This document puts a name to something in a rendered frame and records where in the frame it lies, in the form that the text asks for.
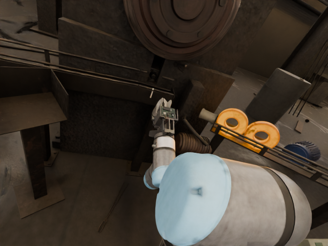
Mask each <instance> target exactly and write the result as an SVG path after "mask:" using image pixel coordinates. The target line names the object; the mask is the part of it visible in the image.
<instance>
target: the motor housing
mask: <svg viewBox="0 0 328 246"><path fill-rule="evenodd" d="M201 137H202V138H203V139H204V140H205V141H206V142H207V143H208V144H210V142H211V139H210V138H208V137H204V136H201ZM174 140H175V157H177V156H179V155H181V154H184V153H187V152H193V153H199V154H211V152H212V148H211V146H210V145H208V146H207V147H206V146H205V145H203V144H202V142H201V141H200V140H199V139H198V138H197V137H196V136H195V135H194V134H189V133H184V132H182V133H181V132H180V133H179V134H177V135H176V137H175V139H174Z"/></svg>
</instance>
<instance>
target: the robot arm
mask: <svg viewBox="0 0 328 246"><path fill-rule="evenodd" d="M171 104H172V100H170V101H169V102H167V101H166V100H165V99H164V98H161V99H160V100H159V101H158V103H157V104H156V106H155V108H154V109H153V111H152V113H151V118H152V119H151V120H152V121H153V126H154V128H156V129H157V130H152V131H150V132H149V136H150V137H152V138H154V144H153V145H152V147H153V148H154V149H153V163H152V165H151V166H150V168H149V169H148V170H147V171H146V173H145V175H144V178H143V180H144V184H145V185H146V186H147V187H148V188H150V189H157V188H159V189H160V190H159V193H158V194H157V199H156V207H155V218H156V225H157V229H158V232H159V234H160V235H161V237H162V240H161V242H160V245H159V246H297V245H299V243H301V242H302V241H303V240H304V239H305V238H306V237H307V235H308V233H309V231H310V227H311V223H312V213H311V209H310V205H309V202H308V200H307V198H306V196H305V194H304V192H303V191H302V190H301V188H300V187H299V186H298V185H297V184H296V183H295V182H294V181H293V180H292V179H290V178H289V177H288V176H287V175H285V174H283V173H281V172H279V171H276V170H274V169H272V168H268V167H264V166H258V165H253V164H247V163H243V162H239V161H234V160H229V159H225V158H220V157H218V156H216V155H213V154H199V153H193V152H187V153H184V154H181V155H179V156H177V157H175V140H174V134H175V132H174V125H175V124H176V123H177V121H178V110H176V111H175V109H174V108H170V107H171ZM162 105H163V106H162ZM176 114H177V118H176Z"/></svg>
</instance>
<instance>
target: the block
mask: <svg viewBox="0 0 328 246"><path fill-rule="evenodd" d="M204 91H205V88H204V86H203V85H202V83H201V82H200V81H196V80H193V79H189V80H188V83H187V85H186V87H185V89H184V91H183V93H182V96H181V98H180V100H179V102H178V104H177V106H176V108H175V111H176V110H178V119H179V120H181V121H182V118H183V115H186V120H187V121H188V120H189V118H190V116H191V114H192V113H193V111H194V109H195V107H196V105H197V103H198V102H199V100H200V98H201V96H202V94H203V92H204Z"/></svg>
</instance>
